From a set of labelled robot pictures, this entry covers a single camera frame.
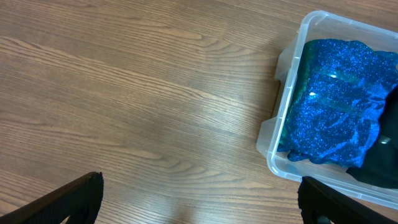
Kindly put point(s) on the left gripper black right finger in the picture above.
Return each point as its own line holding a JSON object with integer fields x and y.
{"x": 320, "y": 203}

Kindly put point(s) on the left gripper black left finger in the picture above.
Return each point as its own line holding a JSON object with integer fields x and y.
{"x": 76, "y": 202}

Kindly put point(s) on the small black garment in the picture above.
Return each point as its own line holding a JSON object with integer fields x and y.
{"x": 380, "y": 163}

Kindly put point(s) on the blue sequin cloth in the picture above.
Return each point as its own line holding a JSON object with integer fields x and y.
{"x": 340, "y": 92}

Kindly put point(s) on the clear plastic storage bin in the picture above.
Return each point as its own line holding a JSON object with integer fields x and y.
{"x": 320, "y": 25}

